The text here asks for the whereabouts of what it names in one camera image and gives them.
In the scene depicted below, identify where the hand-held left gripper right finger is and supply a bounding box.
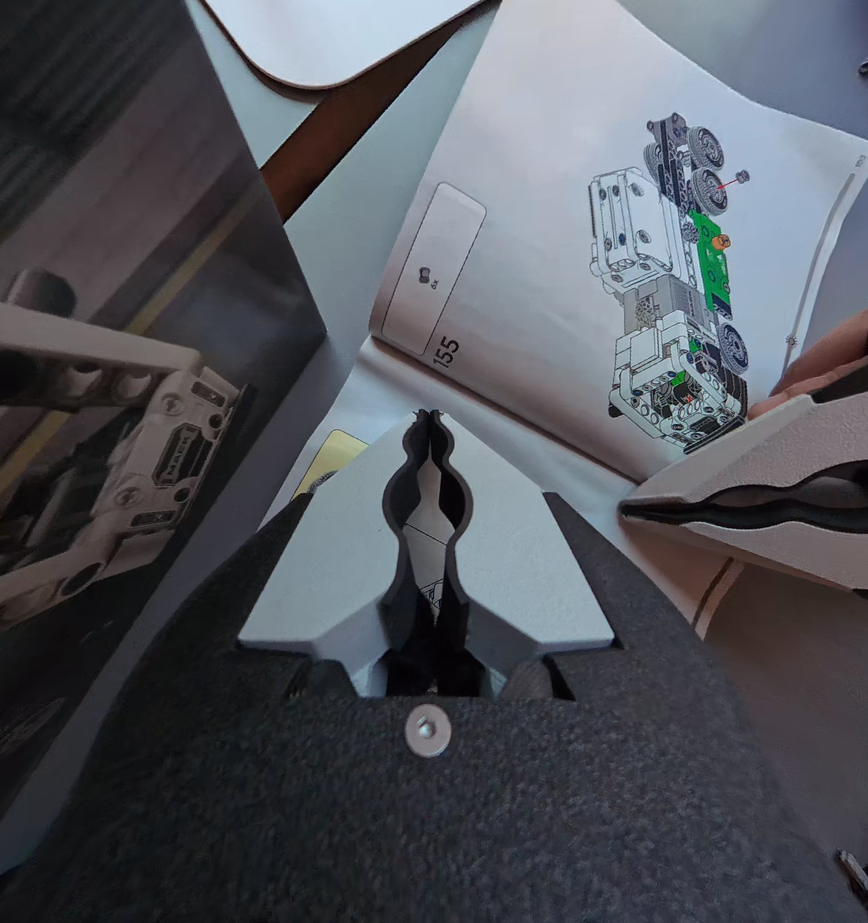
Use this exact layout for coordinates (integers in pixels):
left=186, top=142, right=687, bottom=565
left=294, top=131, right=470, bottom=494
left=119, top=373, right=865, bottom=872
left=432, top=411, right=616, bottom=698

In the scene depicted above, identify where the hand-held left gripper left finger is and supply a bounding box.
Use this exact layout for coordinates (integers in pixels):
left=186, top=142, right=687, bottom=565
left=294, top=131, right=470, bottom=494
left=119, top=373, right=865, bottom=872
left=238, top=410, right=435, bottom=698

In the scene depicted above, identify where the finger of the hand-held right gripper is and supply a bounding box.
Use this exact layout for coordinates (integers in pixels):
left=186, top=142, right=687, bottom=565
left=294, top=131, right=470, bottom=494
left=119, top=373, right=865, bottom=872
left=617, top=393, right=868, bottom=525
left=620, top=505, right=868, bottom=598

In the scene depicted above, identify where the lego instruction booklet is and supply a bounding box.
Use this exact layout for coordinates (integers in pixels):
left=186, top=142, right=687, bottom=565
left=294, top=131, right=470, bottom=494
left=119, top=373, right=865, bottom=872
left=263, top=0, right=868, bottom=722

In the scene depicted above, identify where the dark lego truck box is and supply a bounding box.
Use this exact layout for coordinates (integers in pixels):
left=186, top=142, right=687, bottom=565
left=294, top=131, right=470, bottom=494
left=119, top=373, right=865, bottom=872
left=0, top=0, right=328, bottom=877

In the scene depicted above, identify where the person's right hand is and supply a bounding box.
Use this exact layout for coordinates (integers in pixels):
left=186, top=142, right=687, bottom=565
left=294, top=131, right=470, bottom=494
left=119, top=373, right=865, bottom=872
left=746, top=287, right=868, bottom=425

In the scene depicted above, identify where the white desk stand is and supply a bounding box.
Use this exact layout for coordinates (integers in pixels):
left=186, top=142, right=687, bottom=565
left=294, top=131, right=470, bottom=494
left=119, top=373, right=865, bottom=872
left=201, top=0, right=487, bottom=91

